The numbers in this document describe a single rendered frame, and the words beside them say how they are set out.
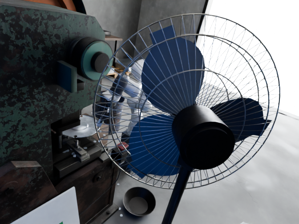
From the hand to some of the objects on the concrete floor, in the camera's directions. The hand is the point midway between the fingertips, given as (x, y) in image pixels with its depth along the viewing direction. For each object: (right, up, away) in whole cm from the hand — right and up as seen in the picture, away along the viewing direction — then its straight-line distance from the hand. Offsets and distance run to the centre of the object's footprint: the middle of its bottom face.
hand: (100, 122), depth 137 cm
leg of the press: (-24, -88, +1) cm, 92 cm away
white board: (-31, -97, -18) cm, 103 cm away
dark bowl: (+24, -78, +41) cm, 91 cm away
